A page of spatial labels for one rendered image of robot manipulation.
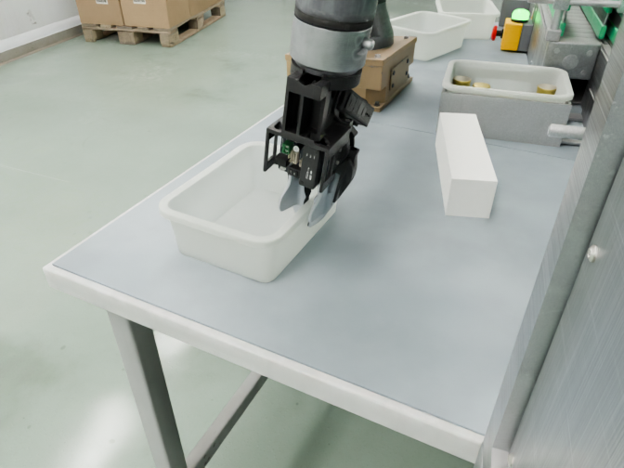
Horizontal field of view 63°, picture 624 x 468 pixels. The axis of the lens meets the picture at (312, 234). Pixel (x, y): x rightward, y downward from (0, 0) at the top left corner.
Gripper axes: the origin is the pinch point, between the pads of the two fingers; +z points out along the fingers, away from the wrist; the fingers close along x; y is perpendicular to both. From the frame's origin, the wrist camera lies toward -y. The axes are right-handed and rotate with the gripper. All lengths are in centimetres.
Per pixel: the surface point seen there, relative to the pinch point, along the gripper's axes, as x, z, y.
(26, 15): -340, 106, -234
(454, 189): 15.0, -1.3, -15.1
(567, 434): 26.1, -17.2, 30.6
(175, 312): -7.5, 6.2, 17.8
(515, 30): 11, -2, -104
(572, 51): 24, -10, -65
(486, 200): 19.4, -0.7, -16.5
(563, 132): 23.0, -19.1, -0.7
